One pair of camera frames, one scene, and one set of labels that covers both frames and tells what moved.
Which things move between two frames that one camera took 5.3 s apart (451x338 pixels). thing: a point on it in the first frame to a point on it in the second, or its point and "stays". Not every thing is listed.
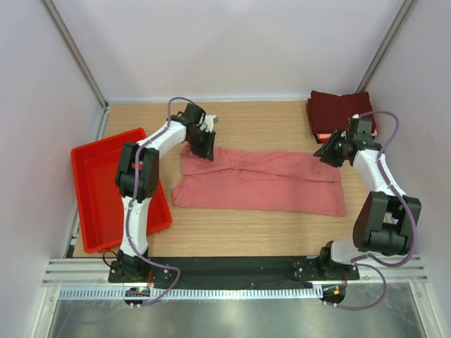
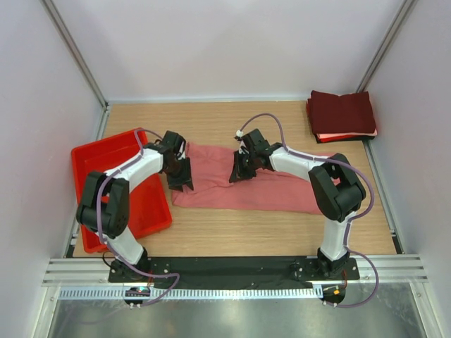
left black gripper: x=207 y=151 to x=176 y=183
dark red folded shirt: x=330 y=113 stays
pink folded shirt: x=373 y=132 stays
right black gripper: x=326 y=151 to x=238 y=172
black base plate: x=231 y=272 stays
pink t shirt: x=283 y=181 stays
